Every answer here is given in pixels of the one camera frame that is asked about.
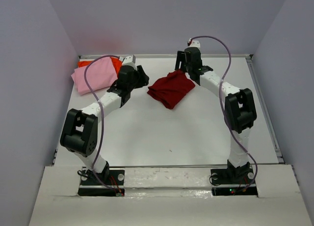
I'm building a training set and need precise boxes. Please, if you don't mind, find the dark red t shirt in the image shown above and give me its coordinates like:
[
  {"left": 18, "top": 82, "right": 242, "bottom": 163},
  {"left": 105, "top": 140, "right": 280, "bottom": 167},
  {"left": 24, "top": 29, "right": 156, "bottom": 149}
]
[{"left": 147, "top": 70, "right": 195, "bottom": 110}]

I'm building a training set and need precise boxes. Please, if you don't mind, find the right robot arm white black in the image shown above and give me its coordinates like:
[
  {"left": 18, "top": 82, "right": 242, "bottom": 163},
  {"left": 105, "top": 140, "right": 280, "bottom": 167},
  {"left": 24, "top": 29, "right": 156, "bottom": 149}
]
[{"left": 175, "top": 47, "right": 257, "bottom": 187}]

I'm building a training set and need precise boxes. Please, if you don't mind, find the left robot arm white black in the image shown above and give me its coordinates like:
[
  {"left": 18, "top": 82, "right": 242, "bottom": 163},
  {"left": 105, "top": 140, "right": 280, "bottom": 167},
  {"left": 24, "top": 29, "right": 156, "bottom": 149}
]
[{"left": 60, "top": 65, "right": 149, "bottom": 181}]

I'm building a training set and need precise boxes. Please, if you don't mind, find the orange folded t shirt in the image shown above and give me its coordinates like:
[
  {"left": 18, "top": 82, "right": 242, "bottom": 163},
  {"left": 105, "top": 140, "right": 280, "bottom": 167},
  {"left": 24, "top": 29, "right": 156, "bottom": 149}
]
[{"left": 77, "top": 57, "right": 122, "bottom": 74}]

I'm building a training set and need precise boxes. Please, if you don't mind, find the pink folded t shirt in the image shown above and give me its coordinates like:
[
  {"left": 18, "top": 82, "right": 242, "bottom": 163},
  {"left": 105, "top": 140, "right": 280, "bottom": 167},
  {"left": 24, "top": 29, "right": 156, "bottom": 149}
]
[{"left": 71, "top": 57, "right": 117, "bottom": 95}]

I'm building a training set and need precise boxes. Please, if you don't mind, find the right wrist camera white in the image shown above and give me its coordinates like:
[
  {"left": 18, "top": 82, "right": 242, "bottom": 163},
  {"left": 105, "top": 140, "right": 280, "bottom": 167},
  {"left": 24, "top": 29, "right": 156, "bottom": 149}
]
[{"left": 187, "top": 39, "right": 200, "bottom": 49}]

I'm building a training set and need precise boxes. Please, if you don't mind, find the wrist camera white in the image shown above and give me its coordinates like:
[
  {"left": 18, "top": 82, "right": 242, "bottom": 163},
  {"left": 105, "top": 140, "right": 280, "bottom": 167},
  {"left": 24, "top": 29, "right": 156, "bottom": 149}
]
[
  {"left": 121, "top": 55, "right": 136, "bottom": 68},
  {"left": 187, "top": 39, "right": 200, "bottom": 49}
]

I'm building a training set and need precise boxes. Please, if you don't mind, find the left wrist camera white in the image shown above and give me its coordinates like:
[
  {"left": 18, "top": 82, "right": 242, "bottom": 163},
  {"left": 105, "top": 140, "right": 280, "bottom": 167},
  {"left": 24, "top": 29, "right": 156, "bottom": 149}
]
[{"left": 121, "top": 55, "right": 136, "bottom": 68}]

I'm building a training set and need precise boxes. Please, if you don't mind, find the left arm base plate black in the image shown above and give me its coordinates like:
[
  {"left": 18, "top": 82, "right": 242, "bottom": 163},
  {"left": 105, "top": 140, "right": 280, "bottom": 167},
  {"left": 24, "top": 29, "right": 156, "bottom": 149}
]
[{"left": 77, "top": 168, "right": 125, "bottom": 197}]

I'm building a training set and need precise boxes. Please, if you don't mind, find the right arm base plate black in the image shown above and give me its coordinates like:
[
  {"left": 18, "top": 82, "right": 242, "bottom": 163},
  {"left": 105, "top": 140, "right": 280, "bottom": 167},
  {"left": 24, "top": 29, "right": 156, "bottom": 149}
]
[{"left": 209, "top": 169, "right": 258, "bottom": 197}]

